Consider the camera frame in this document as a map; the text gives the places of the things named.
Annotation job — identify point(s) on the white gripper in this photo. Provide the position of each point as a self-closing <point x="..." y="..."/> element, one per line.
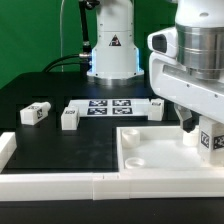
<point x="170" y="80"/>

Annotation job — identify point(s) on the white square table top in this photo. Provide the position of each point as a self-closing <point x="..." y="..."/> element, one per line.
<point x="161" y="147"/>

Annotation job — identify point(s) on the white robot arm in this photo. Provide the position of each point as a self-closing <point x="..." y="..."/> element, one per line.
<point x="186" y="65"/>

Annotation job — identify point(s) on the white U-shaped fence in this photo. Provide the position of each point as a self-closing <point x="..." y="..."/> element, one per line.
<point x="122" y="184"/>

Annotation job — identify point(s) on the white plate with markers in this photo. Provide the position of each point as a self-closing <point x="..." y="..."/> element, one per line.
<point x="111" y="107"/>

